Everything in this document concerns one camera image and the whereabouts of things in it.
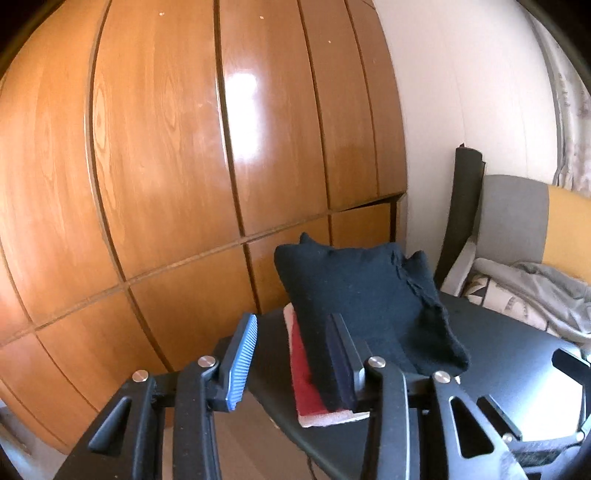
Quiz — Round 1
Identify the black knit sweater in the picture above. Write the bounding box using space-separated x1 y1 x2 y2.
274 234 470 411

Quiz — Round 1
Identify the red knit sweater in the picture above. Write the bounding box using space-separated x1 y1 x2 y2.
289 317 346 417

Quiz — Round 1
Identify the pink knit sweater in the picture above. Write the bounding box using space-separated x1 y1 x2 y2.
281 301 371 429

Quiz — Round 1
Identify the grey hoodie on chair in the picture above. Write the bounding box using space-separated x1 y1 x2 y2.
474 258 590 350

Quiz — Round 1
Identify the grey orange black chair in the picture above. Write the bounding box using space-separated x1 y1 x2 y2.
435 145 590 294

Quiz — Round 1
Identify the wooden wardrobe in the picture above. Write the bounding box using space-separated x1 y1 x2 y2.
1 1 407 453

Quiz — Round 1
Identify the floral curtain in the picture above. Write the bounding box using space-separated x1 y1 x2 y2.
529 13 590 197

